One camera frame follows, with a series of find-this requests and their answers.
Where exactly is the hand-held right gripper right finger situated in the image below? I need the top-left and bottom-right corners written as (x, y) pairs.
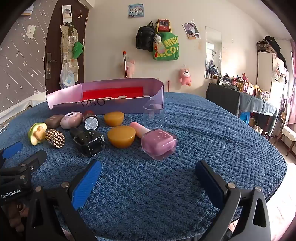
top-left (195, 160), bottom-right (271, 241)

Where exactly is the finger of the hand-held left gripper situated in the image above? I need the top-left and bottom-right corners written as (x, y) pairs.
top-left (0, 142), bottom-right (23, 168)
top-left (0, 149), bottom-right (48, 184)

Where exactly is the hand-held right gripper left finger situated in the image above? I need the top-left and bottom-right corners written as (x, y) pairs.
top-left (25, 159), bottom-right (102, 241)

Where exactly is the green avocado toy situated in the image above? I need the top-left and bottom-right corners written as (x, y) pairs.
top-left (28, 123), bottom-right (48, 146)

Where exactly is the gold studded cylinder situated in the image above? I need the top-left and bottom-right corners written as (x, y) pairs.
top-left (45, 129), bottom-right (66, 150)

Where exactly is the brown oval stone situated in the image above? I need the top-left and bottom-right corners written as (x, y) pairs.
top-left (45, 114), bottom-right (65, 128)

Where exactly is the pink oval case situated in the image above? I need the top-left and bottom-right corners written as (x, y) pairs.
top-left (60, 112), bottom-right (83, 130)

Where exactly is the orange round soap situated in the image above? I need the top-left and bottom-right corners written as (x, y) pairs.
top-left (107, 126), bottom-right (136, 149)
top-left (103, 111), bottom-right (125, 127)

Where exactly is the glitter bottle with red cap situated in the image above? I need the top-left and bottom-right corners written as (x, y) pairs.
top-left (82, 111), bottom-right (100, 131)

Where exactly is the pink nail polish bottle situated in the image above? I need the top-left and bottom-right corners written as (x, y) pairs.
top-left (129, 121), bottom-right (178, 161)

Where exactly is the clear plastic cup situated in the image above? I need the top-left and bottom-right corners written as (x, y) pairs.
top-left (143, 104), bottom-right (165, 127)

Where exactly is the purple cardboard box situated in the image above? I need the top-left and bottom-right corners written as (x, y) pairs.
top-left (46, 78), bottom-right (165, 115)

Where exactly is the person's left hand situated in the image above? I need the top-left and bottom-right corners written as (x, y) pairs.
top-left (6, 202), bottom-right (27, 233)

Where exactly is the white plastic sheet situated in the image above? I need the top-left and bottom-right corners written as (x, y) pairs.
top-left (0, 90), bottom-right (47, 127)

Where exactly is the blue textured blanket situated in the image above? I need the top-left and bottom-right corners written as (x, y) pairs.
top-left (0, 91), bottom-right (287, 241)

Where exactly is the blue stool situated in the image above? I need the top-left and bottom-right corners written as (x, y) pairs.
top-left (239, 111), bottom-right (251, 124)

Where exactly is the white plastic bag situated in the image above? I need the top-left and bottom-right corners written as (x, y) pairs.
top-left (59, 62), bottom-right (76, 89)

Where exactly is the grey-blue tablecloth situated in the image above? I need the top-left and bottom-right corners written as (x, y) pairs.
top-left (238, 91), bottom-right (278, 130)

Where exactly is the white chair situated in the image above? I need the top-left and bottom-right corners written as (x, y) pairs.
top-left (274, 125), bottom-right (296, 157)

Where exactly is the red paper liner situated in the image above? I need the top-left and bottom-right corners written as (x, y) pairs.
top-left (83, 87), bottom-right (144, 99)

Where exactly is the row of bottles and figurines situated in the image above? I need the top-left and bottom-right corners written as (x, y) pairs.
top-left (207, 73), bottom-right (270, 101)

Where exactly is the pink plush bear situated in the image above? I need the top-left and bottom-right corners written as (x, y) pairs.
top-left (179, 68), bottom-right (192, 87)

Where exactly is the brown door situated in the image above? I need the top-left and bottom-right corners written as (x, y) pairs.
top-left (44, 0), bottom-right (89, 92)

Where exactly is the green plush toy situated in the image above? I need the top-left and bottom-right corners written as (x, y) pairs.
top-left (72, 41), bottom-right (84, 58)

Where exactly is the pink curtain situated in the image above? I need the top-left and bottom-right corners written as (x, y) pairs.
top-left (288, 40), bottom-right (296, 127)

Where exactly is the hanging pocket organiser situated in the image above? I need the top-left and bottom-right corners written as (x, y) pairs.
top-left (60, 23), bottom-right (80, 81)

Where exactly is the pink plush pig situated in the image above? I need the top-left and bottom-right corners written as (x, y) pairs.
top-left (122, 60), bottom-right (136, 79)

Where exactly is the white wardrobe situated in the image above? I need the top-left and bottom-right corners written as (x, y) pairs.
top-left (255, 51), bottom-right (289, 137)

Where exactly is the green tote bag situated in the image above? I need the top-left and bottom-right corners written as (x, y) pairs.
top-left (153, 32), bottom-right (180, 61)

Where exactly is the photo on door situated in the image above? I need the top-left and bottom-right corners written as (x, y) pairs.
top-left (61, 5), bottom-right (75, 24)

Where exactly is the leopard print box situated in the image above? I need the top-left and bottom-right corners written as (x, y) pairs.
top-left (256, 40), bottom-right (278, 55)

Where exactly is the black bag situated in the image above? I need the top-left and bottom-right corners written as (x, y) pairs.
top-left (264, 36), bottom-right (287, 67)

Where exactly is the black backpack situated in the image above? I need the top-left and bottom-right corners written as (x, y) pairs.
top-left (135, 21), bottom-right (156, 52)

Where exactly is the red bag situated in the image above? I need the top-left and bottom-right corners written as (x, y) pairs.
top-left (156, 19), bottom-right (171, 33)

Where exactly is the metal door handle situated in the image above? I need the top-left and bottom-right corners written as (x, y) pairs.
top-left (46, 53), bottom-right (57, 80)

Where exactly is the wall mirror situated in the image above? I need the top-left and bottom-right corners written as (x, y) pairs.
top-left (204, 26), bottom-right (222, 80)

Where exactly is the photo wall poster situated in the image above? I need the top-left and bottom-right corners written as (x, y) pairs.
top-left (182, 22), bottom-right (201, 40)

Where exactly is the blue wall poster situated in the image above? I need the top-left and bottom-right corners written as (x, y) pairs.
top-left (128, 3), bottom-right (143, 18)

